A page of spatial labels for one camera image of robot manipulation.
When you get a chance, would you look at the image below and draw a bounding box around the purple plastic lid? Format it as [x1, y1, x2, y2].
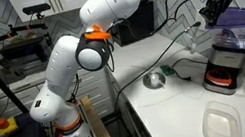
[203, 4, 245, 35]

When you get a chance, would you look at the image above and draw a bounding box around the clear plastic container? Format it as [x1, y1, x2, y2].
[197, 96, 244, 137]

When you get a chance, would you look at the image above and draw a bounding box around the steel food chopper appliance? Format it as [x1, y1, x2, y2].
[193, 23, 245, 100]

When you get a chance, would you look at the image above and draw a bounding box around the green marker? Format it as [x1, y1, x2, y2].
[160, 63, 175, 77]

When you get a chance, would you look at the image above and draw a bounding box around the foil-cupped white candle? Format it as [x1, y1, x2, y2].
[149, 72, 162, 88]

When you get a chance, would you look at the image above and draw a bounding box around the round metal bowl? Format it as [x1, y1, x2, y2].
[141, 69, 168, 92]

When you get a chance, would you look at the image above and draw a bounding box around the pale shaker cabinet front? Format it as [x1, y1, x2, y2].
[0, 59, 120, 137]

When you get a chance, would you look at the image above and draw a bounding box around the wooden stand board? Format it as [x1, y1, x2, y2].
[78, 91, 119, 137]

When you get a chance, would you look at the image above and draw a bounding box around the black countertop appliance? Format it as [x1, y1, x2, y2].
[0, 33, 59, 81]

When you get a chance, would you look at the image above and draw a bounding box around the red emergency stop button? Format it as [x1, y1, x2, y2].
[0, 114, 22, 137]

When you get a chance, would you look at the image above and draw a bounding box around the black appliance power cord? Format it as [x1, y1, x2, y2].
[170, 52, 213, 85]

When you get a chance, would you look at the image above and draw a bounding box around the black camera on stand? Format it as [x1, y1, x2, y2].
[21, 2, 53, 18]

